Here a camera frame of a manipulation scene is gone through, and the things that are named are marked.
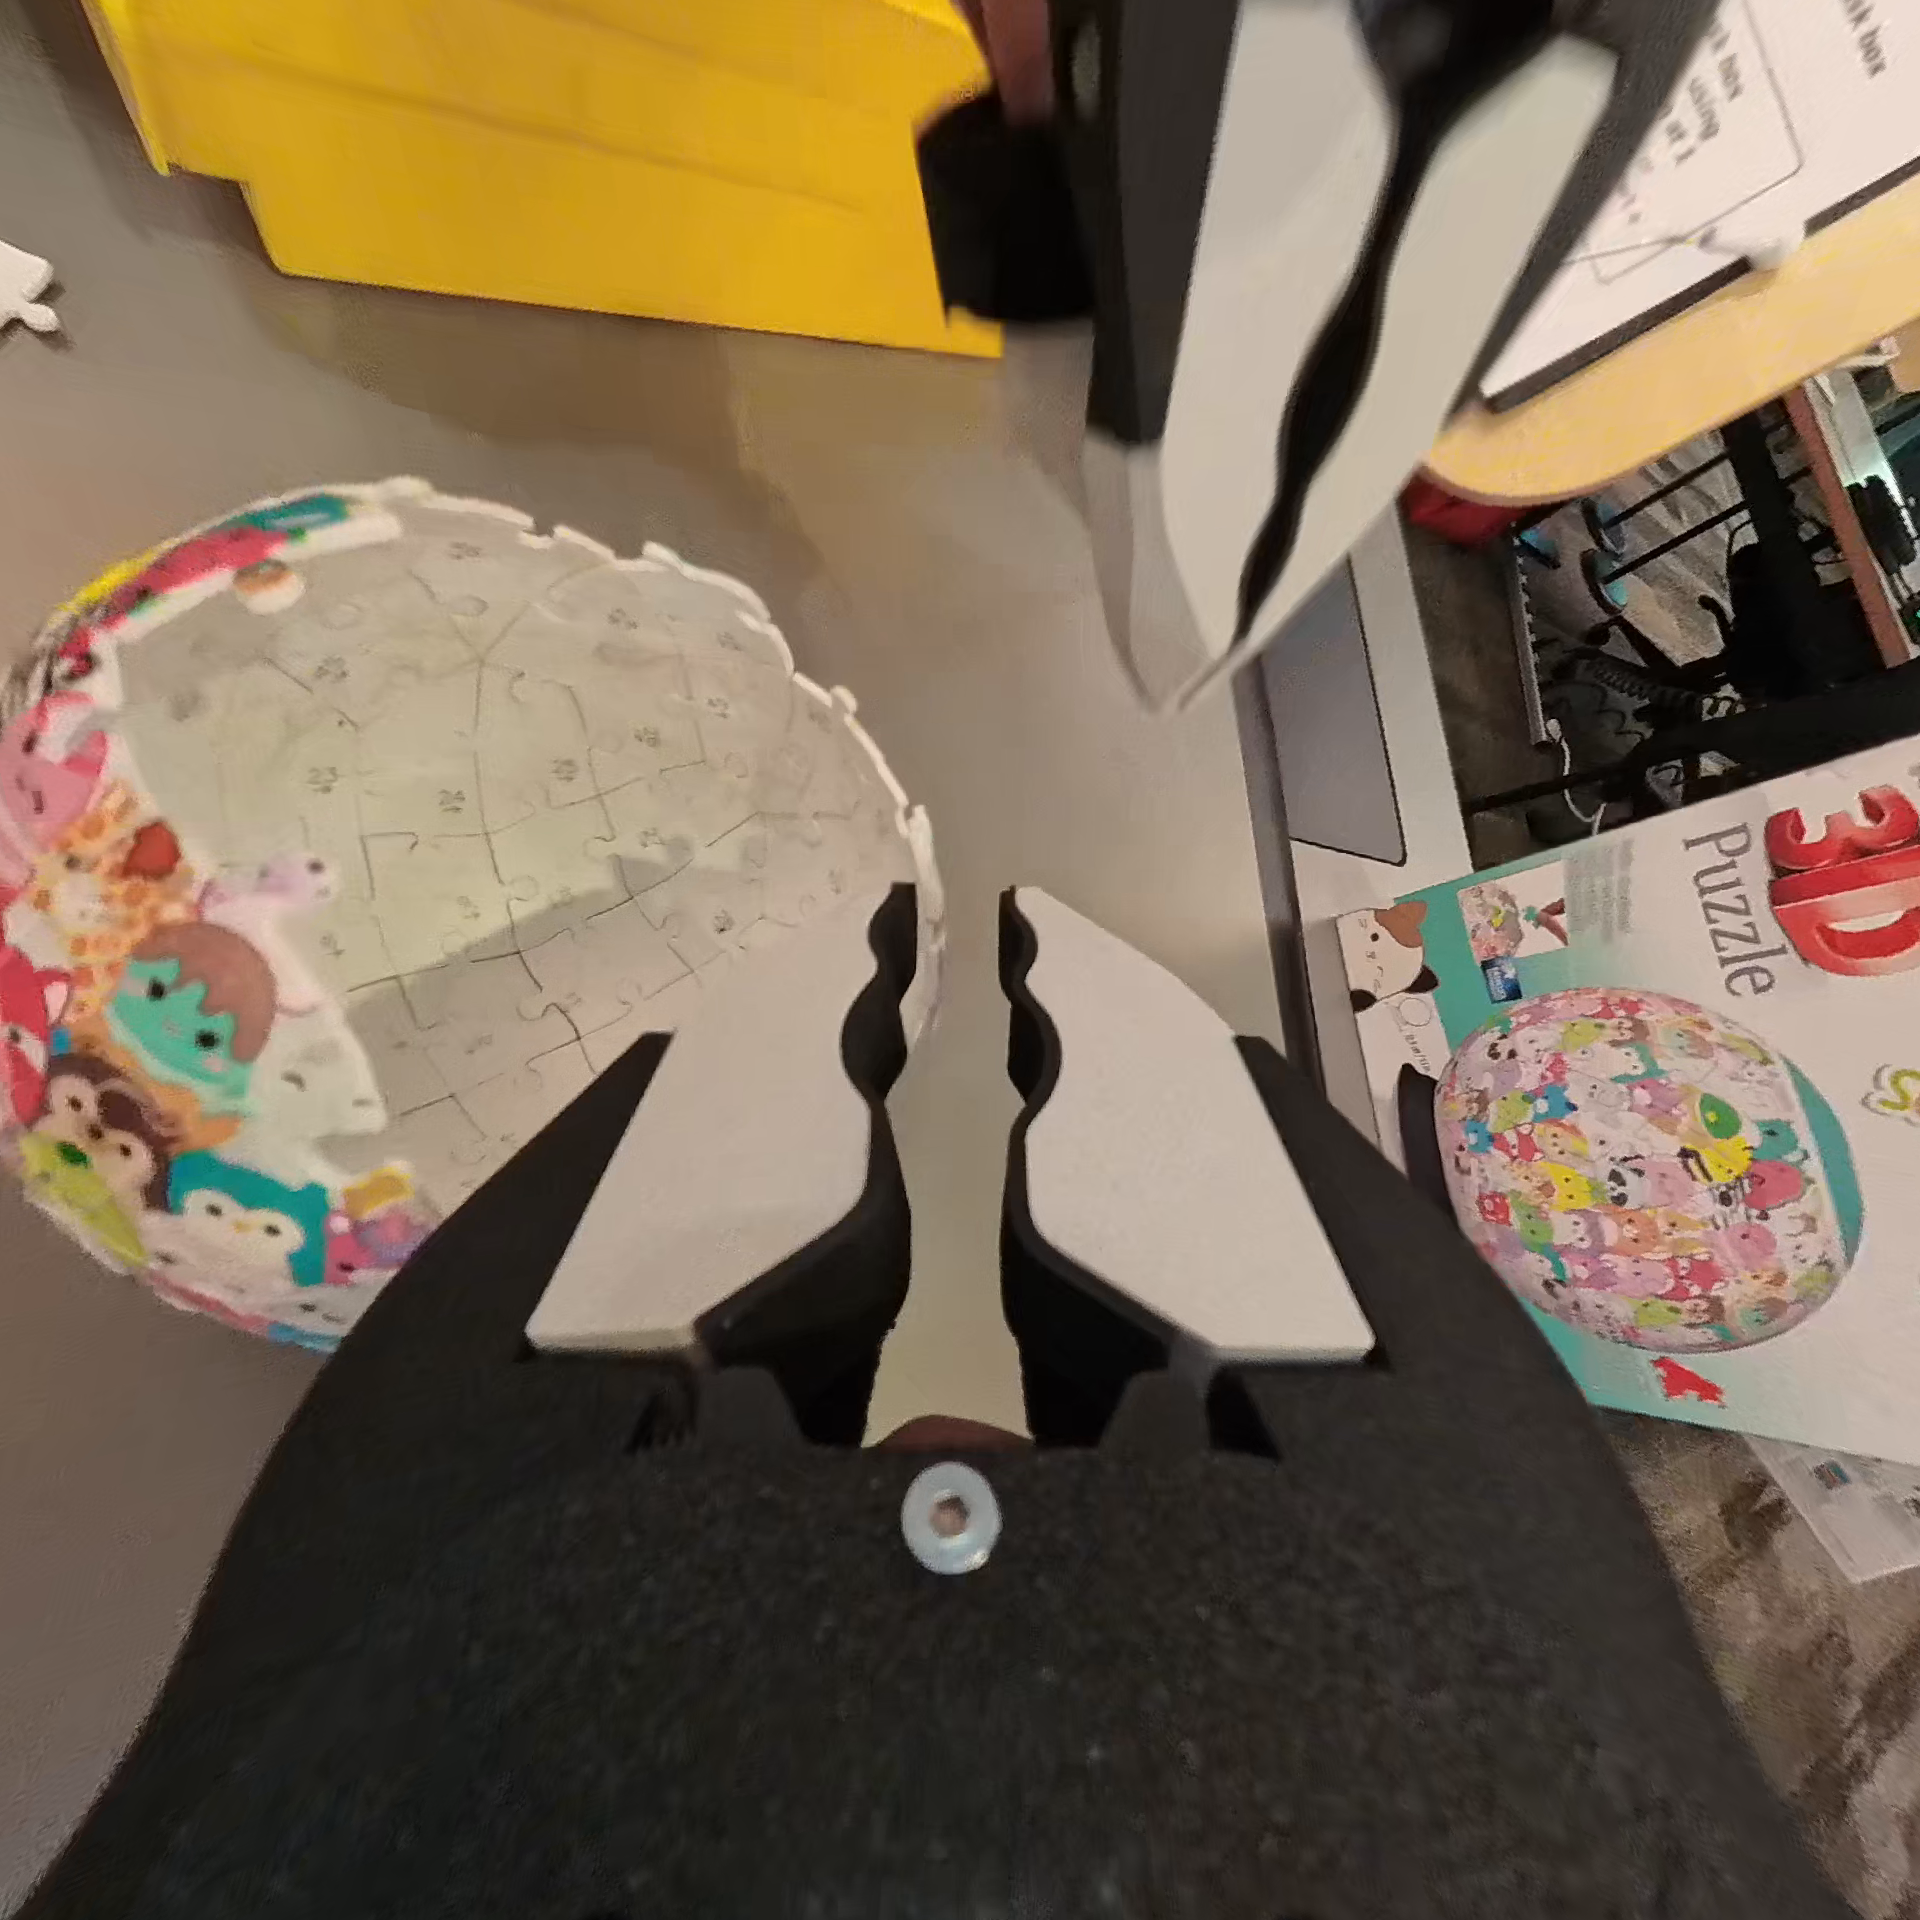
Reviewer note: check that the clipboard with white paper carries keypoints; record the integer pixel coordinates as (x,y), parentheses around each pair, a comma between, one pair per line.
(1774,151)

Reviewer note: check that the black metal chair frame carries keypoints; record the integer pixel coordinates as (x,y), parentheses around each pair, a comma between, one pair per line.
(1774,646)

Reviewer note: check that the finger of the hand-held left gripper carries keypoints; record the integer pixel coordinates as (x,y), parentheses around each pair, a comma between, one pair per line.
(1274,271)
(1468,243)

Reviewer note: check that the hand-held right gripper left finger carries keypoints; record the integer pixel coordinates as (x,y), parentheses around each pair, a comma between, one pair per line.
(705,1200)

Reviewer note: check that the colourful puzzle ball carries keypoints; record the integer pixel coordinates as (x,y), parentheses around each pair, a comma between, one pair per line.
(448,779)

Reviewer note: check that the puzzle box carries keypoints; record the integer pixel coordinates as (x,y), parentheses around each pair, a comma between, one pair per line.
(1617,1171)

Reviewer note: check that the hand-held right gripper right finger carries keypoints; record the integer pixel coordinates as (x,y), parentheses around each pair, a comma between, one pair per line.
(1187,1200)

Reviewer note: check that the white puzzle piece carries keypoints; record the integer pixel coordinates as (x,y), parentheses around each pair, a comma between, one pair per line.
(24,284)

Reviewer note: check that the white paper sheet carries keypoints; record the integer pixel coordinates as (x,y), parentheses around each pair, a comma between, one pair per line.
(1845,1511)

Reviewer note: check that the yellow plastic bin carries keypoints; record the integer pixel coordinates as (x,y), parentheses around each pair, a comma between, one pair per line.
(543,151)

